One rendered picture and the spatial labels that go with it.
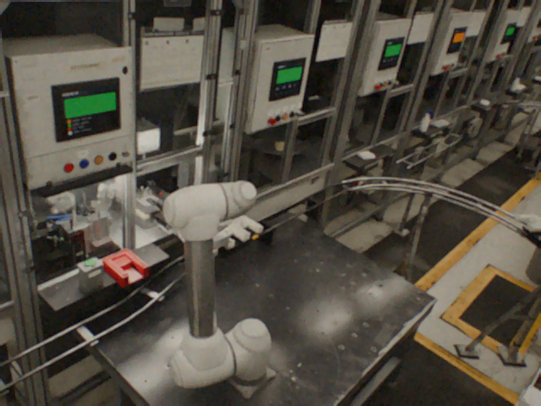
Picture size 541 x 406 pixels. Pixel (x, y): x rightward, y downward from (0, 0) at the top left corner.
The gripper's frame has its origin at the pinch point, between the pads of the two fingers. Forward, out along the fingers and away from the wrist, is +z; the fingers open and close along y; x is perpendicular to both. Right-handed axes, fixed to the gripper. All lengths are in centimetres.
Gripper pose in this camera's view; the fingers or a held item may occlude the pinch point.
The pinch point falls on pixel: (151, 205)
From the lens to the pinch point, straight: 244.4
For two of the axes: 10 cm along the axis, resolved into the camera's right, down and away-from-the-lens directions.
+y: 1.4, -8.5, -5.1
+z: -7.3, -4.3, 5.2
